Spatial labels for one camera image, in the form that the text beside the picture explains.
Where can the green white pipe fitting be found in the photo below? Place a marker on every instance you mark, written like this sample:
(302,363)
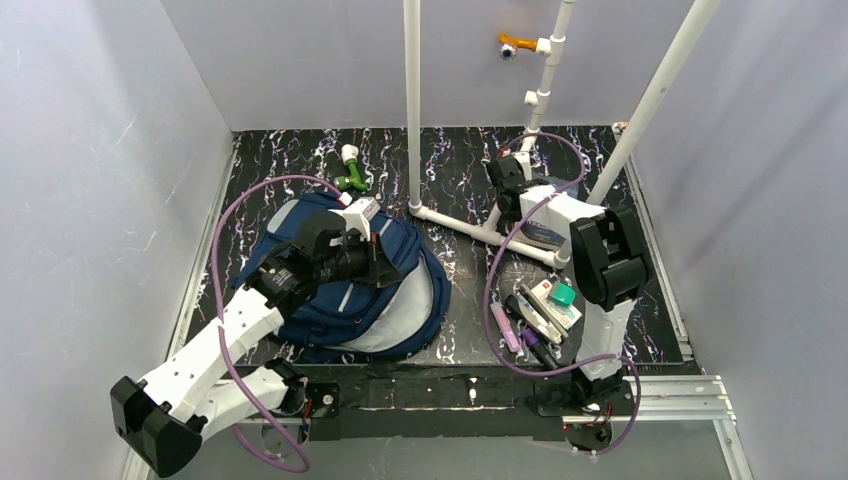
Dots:
(353,180)

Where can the navy blue student backpack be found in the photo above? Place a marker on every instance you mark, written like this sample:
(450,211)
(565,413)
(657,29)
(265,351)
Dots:
(396,321)

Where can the orange tap on pipe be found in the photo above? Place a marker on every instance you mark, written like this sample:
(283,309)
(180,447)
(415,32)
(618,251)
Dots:
(518,42)

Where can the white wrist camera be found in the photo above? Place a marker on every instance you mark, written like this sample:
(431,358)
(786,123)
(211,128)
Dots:
(357,213)
(524,160)

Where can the transparent pencil case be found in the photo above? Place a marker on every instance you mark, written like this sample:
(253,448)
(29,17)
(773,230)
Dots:
(559,321)

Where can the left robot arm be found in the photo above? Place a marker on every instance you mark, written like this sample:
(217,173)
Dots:
(225,344)

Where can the black marker pen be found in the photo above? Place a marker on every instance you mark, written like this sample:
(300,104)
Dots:
(533,332)

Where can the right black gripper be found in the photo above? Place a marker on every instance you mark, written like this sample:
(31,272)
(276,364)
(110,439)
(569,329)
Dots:
(505,177)

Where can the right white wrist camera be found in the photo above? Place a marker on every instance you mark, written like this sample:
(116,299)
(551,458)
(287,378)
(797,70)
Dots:
(524,160)

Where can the Nineteen Eighty-Four blue book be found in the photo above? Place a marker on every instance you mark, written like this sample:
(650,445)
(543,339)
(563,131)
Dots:
(536,234)

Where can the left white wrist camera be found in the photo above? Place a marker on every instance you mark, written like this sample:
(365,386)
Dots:
(357,213)

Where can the green pencil sharpener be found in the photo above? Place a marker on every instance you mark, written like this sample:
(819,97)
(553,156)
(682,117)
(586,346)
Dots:
(562,295)

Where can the white eraser box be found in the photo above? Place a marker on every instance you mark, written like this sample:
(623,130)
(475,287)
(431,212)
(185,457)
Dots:
(542,289)

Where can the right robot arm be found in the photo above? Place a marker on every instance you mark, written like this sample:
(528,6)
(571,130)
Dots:
(610,266)

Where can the pink highlighter pen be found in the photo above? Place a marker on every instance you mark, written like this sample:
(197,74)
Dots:
(504,325)

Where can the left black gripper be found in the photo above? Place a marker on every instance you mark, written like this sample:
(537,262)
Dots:
(381,259)

